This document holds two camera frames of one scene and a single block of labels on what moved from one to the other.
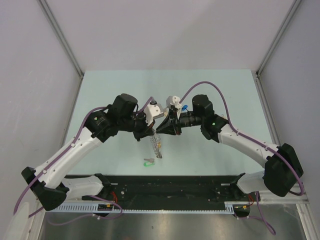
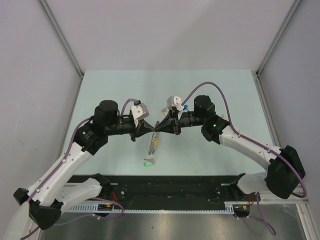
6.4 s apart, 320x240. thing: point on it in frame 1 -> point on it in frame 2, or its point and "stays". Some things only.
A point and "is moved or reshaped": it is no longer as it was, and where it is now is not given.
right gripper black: (167, 127) stays
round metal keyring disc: (154, 139) is moved or reshaped
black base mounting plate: (169, 188) stays
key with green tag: (150, 162) stays
